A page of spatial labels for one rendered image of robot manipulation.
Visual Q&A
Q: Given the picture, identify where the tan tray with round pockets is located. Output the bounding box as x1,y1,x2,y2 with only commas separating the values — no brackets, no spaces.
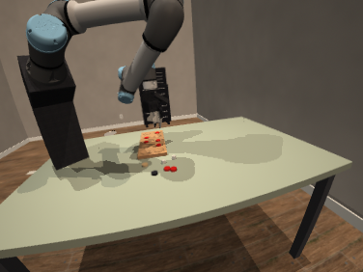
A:
137,130,167,159

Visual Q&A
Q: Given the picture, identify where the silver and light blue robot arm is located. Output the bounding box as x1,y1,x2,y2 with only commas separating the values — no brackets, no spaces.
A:
26,0,184,104

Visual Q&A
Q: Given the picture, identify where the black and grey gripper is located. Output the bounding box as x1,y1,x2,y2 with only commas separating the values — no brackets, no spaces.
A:
141,89,163,129

